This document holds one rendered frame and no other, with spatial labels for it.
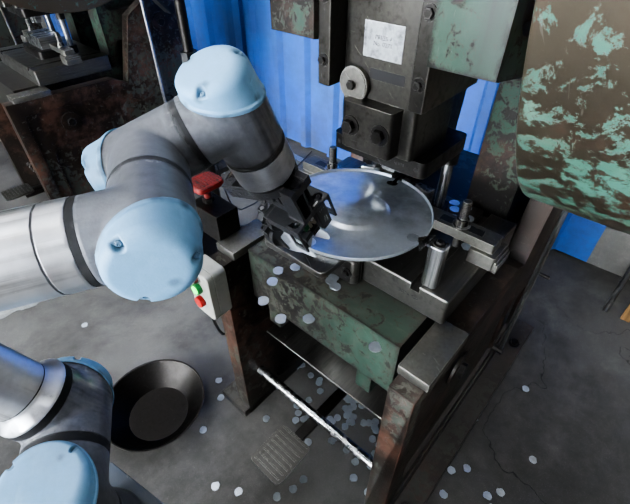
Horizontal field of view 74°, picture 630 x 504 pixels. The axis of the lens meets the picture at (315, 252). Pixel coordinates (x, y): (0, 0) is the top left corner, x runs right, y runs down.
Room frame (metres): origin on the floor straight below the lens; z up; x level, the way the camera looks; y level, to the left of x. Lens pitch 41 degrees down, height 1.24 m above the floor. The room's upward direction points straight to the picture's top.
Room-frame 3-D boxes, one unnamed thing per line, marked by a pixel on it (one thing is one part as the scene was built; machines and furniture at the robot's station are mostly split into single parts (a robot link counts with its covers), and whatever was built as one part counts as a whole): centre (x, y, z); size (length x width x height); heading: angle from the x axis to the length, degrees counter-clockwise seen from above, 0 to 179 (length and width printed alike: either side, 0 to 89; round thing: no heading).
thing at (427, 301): (0.74, -0.16, 0.68); 0.45 x 0.30 x 0.06; 48
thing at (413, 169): (0.75, -0.16, 0.86); 0.20 x 0.16 x 0.05; 48
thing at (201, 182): (0.79, 0.24, 0.72); 0.07 x 0.06 x 0.08; 138
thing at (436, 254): (0.53, -0.21, 0.75); 0.03 x 0.03 x 0.10; 48
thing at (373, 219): (0.65, -0.07, 0.78); 0.29 x 0.29 x 0.01
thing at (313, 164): (0.85, -0.03, 0.76); 0.17 x 0.06 x 0.10; 48
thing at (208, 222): (0.78, 0.23, 0.62); 0.10 x 0.06 x 0.20; 48
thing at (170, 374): (0.66, 0.49, 0.04); 0.30 x 0.30 x 0.07
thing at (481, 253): (0.63, -0.29, 0.76); 0.17 x 0.06 x 0.10; 48
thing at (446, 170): (0.73, -0.26, 0.81); 0.02 x 0.02 x 0.14
